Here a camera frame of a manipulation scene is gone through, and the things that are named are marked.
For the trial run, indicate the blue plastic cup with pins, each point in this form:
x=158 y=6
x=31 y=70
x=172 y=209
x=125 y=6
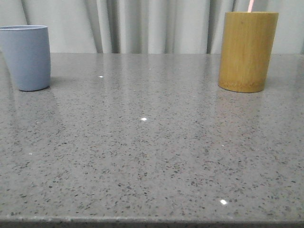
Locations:
x=27 y=54

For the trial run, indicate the bamboo cylindrical holder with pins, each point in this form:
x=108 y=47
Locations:
x=246 y=49

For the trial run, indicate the pink chopstick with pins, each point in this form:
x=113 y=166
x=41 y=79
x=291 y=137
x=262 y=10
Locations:
x=250 y=5

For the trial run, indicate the grey curtain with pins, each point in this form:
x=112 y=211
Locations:
x=126 y=26

